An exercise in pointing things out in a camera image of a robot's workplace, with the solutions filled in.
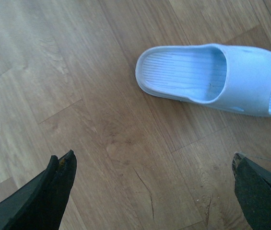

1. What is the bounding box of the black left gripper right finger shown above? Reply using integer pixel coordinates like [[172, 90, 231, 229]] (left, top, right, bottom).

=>
[[232, 152, 271, 230]]

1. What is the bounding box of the light blue slipper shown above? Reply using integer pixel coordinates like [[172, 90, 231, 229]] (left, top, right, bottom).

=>
[[135, 44, 271, 117]]

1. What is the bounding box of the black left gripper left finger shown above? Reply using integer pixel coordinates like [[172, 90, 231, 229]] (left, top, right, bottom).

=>
[[0, 150, 77, 230]]

